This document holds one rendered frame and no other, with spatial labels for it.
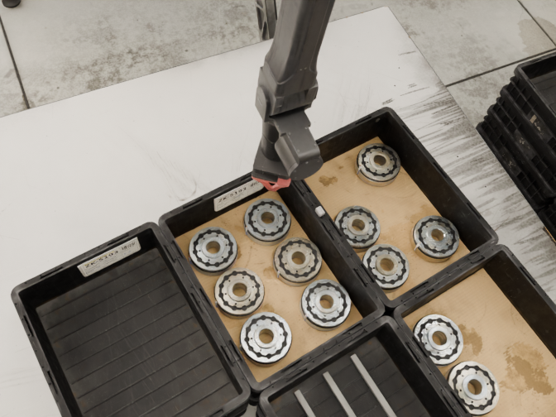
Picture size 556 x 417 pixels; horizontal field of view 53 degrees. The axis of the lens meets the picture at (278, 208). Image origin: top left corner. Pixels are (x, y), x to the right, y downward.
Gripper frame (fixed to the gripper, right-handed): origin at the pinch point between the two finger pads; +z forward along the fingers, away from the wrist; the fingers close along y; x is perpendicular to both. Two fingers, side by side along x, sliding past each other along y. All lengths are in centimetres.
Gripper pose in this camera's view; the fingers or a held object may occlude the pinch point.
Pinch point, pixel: (275, 173)
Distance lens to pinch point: 104.3
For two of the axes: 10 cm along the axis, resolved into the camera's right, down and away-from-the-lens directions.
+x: -9.7, -2.3, 0.6
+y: 2.4, -8.7, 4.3
